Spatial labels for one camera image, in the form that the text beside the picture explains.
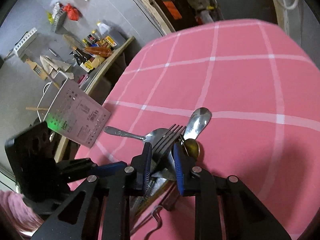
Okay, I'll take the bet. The large oil jug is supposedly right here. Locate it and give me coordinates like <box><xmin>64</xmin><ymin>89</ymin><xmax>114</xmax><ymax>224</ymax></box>
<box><xmin>97</xmin><ymin>22</ymin><xmax>126</xmax><ymax>49</ymax></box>

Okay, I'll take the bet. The steel handled peeler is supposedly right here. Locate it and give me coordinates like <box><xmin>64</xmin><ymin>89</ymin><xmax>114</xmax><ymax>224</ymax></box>
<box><xmin>130</xmin><ymin>178</ymin><xmax>174</xmax><ymax>223</ymax></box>

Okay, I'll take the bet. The wooden chopsticks pair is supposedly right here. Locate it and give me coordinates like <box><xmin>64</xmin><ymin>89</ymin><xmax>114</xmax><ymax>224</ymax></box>
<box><xmin>25</xmin><ymin>74</ymin><xmax>61</xmax><ymax>111</ymax></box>

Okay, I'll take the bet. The red plastic bag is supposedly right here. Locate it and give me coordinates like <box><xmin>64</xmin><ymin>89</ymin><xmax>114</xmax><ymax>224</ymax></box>
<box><xmin>63</xmin><ymin>3</ymin><xmax>80</xmax><ymax>21</ymax></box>

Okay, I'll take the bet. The steel spoon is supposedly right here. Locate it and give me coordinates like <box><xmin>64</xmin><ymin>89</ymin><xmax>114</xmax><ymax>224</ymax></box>
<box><xmin>183</xmin><ymin>107</ymin><xmax>212</xmax><ymax>140</ymax></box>
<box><xmin>103</xmin><ymin>126</ymin><xmax>171</xmax><ymax>145</ymax></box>

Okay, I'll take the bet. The small brass spoon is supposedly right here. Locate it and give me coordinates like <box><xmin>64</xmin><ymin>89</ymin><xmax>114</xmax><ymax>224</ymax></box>
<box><xmin>181</xmin><ymin>138</ymin><xmax>200</xmax><ymax>161</ymax></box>

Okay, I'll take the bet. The steel fork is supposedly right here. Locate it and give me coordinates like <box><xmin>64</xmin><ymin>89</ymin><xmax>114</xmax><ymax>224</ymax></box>
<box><xmin>150</xmin><ymin>124</ymin><xmax>186</xmax><ymax>181</ymax></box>

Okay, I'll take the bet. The white perforated utensil holder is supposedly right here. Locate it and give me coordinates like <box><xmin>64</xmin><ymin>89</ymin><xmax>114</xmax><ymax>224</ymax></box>
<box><xmin>37</xmin><ymin>71</ymin><xmax>111</xmax><ymax>148</ymax></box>

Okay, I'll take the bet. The wire handled tool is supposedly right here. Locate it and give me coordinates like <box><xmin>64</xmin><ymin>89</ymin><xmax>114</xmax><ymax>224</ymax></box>
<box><xmin>130</xmin><ymin>205</ymin><xmax>163</xmax><ymax>238</ymax></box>

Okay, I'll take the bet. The dark soy sauce bottle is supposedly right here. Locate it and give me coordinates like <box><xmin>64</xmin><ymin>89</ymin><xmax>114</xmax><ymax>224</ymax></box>
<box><xmin>72</xmin><ymin>47</ymin><xmax>95</xmax><ymax>73</ymax></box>

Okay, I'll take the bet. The beige hanging towel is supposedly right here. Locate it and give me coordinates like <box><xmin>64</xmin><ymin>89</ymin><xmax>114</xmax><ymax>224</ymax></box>
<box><xmin>40</xmin><ymin>55</ymin><xmax>71</xmax><ymax>77</ymax></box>

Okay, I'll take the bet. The wooden cutting board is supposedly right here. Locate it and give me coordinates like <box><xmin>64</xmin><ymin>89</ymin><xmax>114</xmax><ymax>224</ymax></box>
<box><xmin>22</xmin><ymin>55</ymin><xmax>48</xmax><ymax>81</ymax></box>

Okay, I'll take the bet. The pink sleeved forearm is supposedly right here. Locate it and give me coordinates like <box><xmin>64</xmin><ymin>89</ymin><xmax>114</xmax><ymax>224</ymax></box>
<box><xmin>1</xmin><ymin>190</ymin><xmax>44</xmax><ymax>239</ymax></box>

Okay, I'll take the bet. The grey wall shelf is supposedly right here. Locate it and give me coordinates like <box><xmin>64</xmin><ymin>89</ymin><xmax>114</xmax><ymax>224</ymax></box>
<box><xmin>51</xmin><ymin>8</ymin><xmax>67</xmax><ymax>33</ymax></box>

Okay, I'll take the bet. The white wall rack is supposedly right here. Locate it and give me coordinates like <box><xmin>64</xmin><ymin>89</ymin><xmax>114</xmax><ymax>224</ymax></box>
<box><xmin>13</xmin><ymin>27</ymin><xmax>37</xmax><ymax>57</ymax></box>

